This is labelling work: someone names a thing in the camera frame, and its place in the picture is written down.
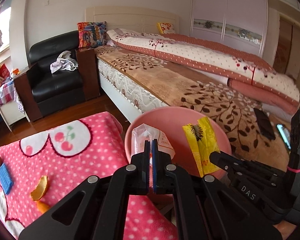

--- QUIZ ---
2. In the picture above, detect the black leather armchair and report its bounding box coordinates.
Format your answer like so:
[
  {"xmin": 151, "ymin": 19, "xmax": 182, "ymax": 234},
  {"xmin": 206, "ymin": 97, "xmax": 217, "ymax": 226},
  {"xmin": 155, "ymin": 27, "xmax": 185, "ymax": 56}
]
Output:
[{"xmin": 27, "ymin": 30, "xmax": 85, "ymax": 116}]

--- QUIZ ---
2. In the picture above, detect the orange peel large piece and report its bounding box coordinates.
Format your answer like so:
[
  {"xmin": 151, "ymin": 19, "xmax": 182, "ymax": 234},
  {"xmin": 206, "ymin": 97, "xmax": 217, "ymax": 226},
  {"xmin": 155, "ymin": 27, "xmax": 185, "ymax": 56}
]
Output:
[{"xmin": 30, "ymin": 176, "xmax": 48, "ymax": 201}]

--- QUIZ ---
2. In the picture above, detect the blue foam fruit net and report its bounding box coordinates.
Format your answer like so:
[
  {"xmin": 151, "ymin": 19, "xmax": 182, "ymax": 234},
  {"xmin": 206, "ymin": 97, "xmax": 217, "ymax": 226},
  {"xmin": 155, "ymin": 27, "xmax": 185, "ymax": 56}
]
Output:
[{"xmin": 0, "ymin": 163, "xmax": 13, "ymax": 194}]

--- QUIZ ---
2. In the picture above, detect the colourful patterned cushion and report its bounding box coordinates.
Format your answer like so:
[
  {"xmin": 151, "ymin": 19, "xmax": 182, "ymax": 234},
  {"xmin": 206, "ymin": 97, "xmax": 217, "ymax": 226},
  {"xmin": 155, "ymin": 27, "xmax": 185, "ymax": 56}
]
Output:
[{"xmin": 77, "ymin": 21, "xmax": 107, "ymax": 48}]

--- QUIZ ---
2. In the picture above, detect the clear plastic bag orange print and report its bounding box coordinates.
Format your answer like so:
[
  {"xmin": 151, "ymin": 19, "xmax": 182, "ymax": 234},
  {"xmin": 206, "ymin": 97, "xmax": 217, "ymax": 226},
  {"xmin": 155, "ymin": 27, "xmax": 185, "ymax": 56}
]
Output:
[{"xmin": 131, "ymin": 124, "xmax": 175, "ymax": 159}]

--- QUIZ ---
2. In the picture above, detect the pink polka dot fleece blanket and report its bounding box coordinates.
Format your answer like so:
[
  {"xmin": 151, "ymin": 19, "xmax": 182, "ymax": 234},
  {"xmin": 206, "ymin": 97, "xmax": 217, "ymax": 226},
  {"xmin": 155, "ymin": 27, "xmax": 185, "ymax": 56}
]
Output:
[{"xmin": 0, "ymin": 111, "xmax": 179, "ymax": 240}]

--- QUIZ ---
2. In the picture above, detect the checked tablecloth side table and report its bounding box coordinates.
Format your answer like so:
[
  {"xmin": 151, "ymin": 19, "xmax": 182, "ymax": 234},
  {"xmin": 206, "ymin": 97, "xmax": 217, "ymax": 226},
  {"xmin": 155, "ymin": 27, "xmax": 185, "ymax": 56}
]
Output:
[{"xmin": 0, "ymin": 78, "xmax": 15, "ymax": 107}]

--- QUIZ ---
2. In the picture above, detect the white wardrobe with floral band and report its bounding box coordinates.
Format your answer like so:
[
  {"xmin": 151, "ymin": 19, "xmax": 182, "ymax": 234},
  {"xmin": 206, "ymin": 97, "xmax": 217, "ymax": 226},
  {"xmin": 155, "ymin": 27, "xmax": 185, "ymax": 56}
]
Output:
[{"xmin": 189, "ymin": 0, "xmax": 300, "ymax": 75}]

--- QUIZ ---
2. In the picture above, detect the person's right hand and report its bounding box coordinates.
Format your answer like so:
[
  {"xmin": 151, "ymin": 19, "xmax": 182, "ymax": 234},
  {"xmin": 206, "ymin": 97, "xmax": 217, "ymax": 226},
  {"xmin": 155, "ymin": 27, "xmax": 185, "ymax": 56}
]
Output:
[{"xmin": 274, "ymin": 220, "xmax": 296, "ymax": 240}]

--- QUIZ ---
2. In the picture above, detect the yellow small pillow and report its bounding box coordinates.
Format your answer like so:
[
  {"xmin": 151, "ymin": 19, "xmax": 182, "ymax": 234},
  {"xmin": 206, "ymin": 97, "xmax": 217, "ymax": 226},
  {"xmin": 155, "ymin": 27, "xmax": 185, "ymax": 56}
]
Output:
[{"xmin": 157, "ymin": 22, "xmax": 176, "ymax": 34}]

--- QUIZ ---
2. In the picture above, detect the pink plastic basin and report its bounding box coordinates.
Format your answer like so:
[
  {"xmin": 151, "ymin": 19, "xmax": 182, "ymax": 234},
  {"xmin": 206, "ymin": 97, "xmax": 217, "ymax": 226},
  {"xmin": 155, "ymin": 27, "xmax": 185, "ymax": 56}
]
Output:
[{"xmin": 124, "ymin": 106, "xmax": 233, "ymax": 181}]

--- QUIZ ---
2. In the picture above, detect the bed with brown leaf blanket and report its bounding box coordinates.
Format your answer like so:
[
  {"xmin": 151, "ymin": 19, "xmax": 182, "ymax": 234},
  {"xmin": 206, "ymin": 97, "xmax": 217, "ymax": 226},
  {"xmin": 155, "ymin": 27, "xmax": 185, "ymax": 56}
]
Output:
[{"xmin": 85, "ymin": 6, "xmax": 292, "ymax": 170}]

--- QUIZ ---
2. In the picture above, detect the white red folded quilt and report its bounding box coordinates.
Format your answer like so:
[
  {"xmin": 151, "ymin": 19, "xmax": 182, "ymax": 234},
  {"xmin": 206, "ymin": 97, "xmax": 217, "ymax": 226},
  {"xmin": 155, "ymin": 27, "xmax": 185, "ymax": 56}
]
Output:
[{"xmin": 107, "ymin": 28, "xmax": 300, "ymax": 115}]

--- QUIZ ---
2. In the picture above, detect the orange peel small piece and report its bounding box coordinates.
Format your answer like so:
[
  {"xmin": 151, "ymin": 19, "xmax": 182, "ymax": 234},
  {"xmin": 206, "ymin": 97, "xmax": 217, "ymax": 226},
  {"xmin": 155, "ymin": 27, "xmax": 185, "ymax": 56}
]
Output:
[{"xmin": 36, "ymin": 200, "xmax": 50, "ymax": 214}]

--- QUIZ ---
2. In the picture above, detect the red box on table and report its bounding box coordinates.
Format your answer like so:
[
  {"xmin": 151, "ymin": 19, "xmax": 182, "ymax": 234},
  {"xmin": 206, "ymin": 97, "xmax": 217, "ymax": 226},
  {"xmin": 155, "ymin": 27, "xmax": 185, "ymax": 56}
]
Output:
[{"xmin": 0, "ymin": 63, "xmax": 11, "ymax": 79}]

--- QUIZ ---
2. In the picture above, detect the white crumpled cloth on chair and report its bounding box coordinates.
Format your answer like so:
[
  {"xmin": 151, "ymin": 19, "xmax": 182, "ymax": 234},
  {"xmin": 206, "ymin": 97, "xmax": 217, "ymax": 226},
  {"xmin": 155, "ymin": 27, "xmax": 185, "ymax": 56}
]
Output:
[{"xmin": 50, "ymin": 50, "xmax": 78, "ymax": 74}]

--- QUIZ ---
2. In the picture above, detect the yellow plastic wrapper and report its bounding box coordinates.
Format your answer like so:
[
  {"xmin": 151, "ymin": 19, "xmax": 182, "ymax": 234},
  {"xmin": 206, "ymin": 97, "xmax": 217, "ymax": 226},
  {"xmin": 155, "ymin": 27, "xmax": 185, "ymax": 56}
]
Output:
[{"xmin": 181, "ymin": 116, "xmax": 231, "ymax": 179}]

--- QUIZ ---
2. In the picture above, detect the smartphone on bed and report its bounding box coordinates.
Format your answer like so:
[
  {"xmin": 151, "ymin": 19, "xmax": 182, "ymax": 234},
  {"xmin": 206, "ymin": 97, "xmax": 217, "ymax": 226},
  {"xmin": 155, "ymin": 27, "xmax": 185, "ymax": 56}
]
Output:
[{"xmin": 276, "ymin": 124, "xmax": 291, "ymax": 152}]

